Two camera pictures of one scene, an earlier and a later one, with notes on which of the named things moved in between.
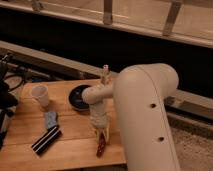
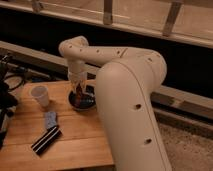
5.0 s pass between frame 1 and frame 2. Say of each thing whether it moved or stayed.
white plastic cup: stayed
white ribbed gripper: moved
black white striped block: stayed
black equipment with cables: stayed
